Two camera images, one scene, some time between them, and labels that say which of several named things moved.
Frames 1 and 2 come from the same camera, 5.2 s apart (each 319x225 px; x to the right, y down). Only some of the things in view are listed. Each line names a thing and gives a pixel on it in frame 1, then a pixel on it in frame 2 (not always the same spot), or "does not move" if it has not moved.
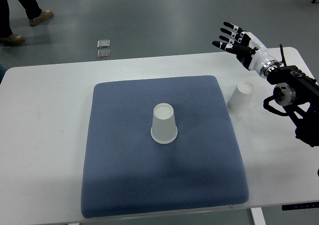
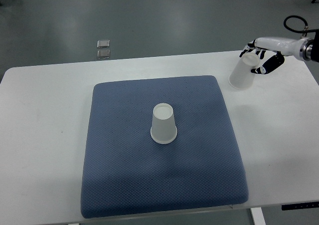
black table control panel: (300, 206) does not move
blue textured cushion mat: (125, 171) does not move
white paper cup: (239, 104) -> (241, 77)
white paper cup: (164, 129) does not move
